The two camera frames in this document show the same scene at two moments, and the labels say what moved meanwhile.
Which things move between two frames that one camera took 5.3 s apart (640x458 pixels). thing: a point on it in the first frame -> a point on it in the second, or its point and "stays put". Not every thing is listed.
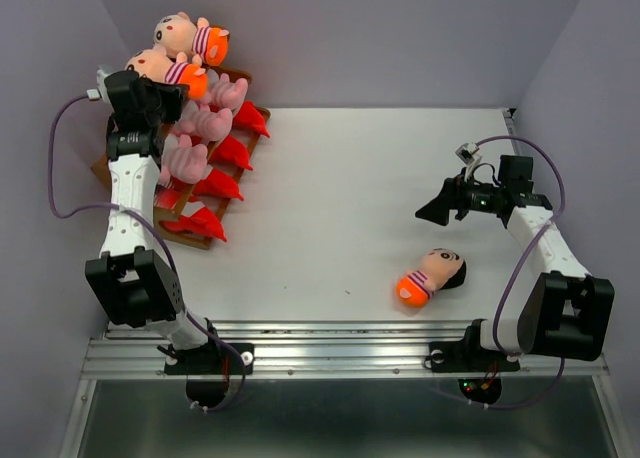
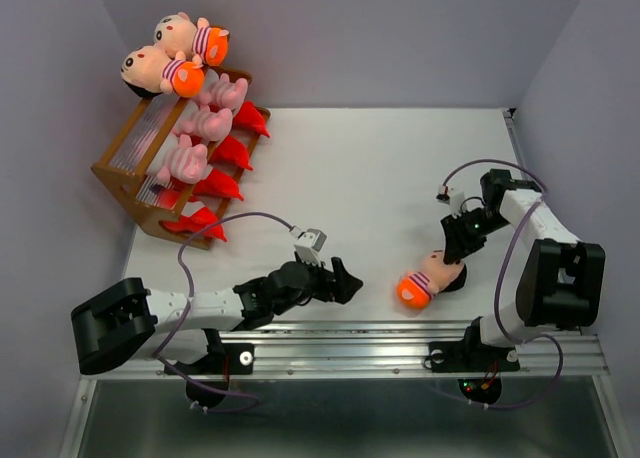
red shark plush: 249,117 stays put
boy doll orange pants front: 158,64 stays put
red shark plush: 201,223 stays put
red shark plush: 231,149 stays put
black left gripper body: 165,104 -> 319,287
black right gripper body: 469,196 -> 469,230
